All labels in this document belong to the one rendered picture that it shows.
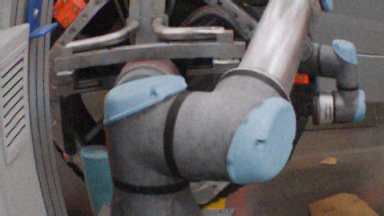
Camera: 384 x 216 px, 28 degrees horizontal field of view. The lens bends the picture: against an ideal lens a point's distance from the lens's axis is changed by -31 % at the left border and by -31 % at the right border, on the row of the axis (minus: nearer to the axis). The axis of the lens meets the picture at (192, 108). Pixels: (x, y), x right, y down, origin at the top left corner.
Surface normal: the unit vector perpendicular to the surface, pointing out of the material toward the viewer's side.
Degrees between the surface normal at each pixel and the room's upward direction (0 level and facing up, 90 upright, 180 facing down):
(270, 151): 93
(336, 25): 90
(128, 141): 90
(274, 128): 94
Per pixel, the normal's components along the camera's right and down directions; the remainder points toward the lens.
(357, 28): -0.05, 0.25
